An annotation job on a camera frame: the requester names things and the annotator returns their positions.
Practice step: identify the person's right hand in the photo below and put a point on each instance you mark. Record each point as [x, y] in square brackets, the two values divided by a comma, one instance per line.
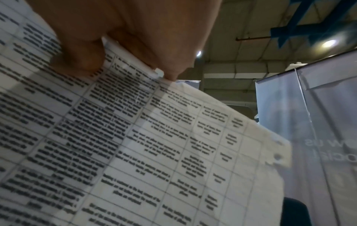
[145, 24]

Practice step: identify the printed white paper sheet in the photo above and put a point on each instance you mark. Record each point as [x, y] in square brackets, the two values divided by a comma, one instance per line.
[117, 143]

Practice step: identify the small round ceiling lamp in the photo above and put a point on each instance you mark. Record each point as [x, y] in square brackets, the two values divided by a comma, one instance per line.
[198, 53]

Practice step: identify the dark ceiling pipe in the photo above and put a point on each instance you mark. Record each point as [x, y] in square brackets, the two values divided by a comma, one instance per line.
[256, 38]

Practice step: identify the blue ceiling beam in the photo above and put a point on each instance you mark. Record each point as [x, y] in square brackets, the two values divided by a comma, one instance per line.
[304, 19]

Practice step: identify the large round ceiling lamp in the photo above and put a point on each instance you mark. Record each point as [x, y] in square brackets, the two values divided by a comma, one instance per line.
[330, 43]

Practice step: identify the grey lettered roll-up banner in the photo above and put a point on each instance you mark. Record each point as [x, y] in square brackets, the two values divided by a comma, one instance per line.
[332, 110]

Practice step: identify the dark rounded object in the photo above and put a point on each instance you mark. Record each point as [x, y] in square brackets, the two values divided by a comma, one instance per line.
[295, 211]

